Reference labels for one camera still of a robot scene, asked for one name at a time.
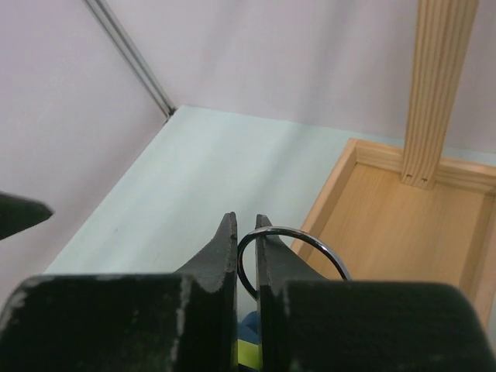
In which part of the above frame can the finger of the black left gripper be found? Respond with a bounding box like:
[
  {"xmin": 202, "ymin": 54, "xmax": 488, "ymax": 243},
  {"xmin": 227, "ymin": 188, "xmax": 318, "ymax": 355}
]
[{"xmin": 0, "ymin": 192, "xmax": 53, "ymax": 239}]

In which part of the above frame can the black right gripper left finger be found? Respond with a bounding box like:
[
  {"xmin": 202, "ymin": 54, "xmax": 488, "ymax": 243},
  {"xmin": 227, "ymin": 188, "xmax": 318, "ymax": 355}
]
[{"xmin": 1, "ymin": 213, "xmax": 238, "ymax": 371}]

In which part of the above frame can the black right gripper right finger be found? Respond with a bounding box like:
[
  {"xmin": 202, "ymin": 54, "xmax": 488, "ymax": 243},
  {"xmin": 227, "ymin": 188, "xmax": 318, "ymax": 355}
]
[{"xmin": 256, "ymin": 236, "xmax": 495, "ymax": 371}]

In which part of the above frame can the dark blue t shirt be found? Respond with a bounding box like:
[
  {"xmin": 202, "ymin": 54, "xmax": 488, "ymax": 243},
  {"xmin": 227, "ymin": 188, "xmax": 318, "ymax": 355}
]
[{"xmin": 237, "ymin": 311, "xmax": 260, "ymax": 344}]

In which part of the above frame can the green hanger with metal hook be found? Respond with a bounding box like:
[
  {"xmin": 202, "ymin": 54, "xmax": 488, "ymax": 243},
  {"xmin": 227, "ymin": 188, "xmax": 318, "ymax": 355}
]
[{"xmin": 237, "ymin": 226, "xmax": 351, "ymax": 371}]

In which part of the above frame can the wooden rack with tray base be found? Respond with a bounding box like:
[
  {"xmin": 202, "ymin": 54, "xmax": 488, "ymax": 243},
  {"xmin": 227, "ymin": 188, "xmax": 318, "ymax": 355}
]
[{"xmin": 302, "ymin": 1, "xmax": 495, "ymax": 326}]

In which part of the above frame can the left aluminium frame post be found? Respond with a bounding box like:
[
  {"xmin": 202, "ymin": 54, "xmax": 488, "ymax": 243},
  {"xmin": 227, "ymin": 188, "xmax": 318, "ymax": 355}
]
[{"xmin": 84, "ymin": 0, "xmax": 176, "ymax": 120}]

